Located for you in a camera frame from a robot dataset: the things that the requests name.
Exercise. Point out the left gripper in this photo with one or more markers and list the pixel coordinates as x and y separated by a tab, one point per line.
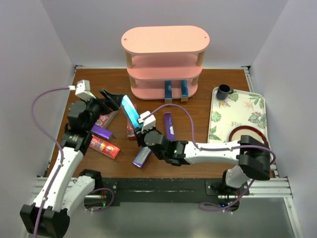
113	100

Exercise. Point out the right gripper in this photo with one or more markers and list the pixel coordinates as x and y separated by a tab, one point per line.
140	135

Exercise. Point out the blue toothpaste box with label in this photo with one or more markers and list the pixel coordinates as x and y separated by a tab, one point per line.
131	113

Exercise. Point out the purple toothpaste box with label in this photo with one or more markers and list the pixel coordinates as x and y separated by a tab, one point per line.
142	157

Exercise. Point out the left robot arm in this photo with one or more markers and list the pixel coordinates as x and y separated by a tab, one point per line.
49	214

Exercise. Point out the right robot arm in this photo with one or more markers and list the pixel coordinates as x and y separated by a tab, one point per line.
249	157

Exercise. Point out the pink three-tier shelf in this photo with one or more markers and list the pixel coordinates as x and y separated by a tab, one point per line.
155	54

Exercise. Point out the red toothpaste box middle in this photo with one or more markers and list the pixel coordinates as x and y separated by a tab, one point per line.
130	131

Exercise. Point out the red toothpaste box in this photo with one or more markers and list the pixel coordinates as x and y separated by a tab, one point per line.
105	120
130	131
105	148

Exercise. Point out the red toothpaste box upper left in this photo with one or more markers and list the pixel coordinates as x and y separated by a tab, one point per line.
105	120

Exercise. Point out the red toothpaste box lower left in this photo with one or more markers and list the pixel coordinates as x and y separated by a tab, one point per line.
105	148

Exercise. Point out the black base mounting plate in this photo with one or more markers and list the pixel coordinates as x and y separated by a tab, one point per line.
169	190

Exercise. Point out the dark blue mug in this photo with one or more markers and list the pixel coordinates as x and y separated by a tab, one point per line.
223	92

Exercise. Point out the red rimmed plate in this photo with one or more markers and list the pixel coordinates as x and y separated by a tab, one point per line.
237	132

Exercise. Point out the floral serving tray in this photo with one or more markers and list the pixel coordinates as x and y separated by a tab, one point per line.
238	109

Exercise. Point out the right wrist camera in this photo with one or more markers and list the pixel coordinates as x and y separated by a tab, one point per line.
147	121

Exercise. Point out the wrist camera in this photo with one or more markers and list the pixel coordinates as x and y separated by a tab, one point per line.
82	90
147	121

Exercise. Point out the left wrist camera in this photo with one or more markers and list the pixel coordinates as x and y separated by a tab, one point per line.
82	90

